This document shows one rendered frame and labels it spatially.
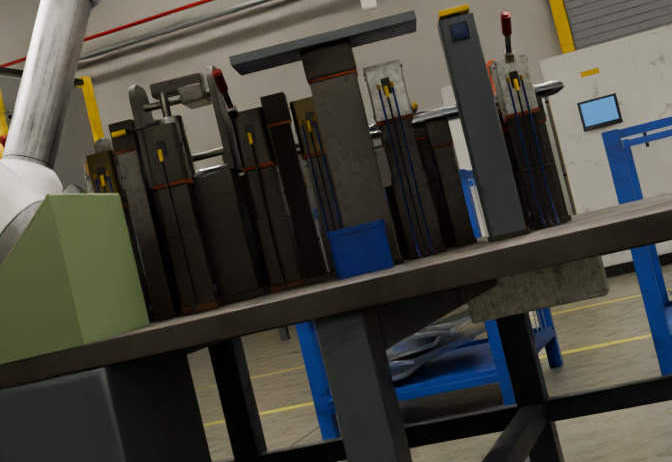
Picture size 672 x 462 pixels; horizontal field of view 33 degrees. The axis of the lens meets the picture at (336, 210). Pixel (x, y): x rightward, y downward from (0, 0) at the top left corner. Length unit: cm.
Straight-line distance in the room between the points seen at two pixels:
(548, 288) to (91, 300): 130
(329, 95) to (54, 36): 56
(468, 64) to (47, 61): 83
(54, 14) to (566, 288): 136
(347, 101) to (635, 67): 818
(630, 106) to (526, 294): 750
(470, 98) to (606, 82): 811
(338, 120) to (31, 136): 59
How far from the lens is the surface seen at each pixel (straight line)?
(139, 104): 243
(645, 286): 423
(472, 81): 225
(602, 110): 1030
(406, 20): 223
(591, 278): 286
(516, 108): 241
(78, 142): 616
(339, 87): 225
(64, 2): 241
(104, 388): 187
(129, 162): 243
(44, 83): 234
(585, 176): 1032
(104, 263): 202
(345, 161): 223
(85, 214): 200
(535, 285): 287
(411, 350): 469
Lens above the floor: 74
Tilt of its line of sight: 2 degrees up
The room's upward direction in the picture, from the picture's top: 14 degrees counter-clockwise
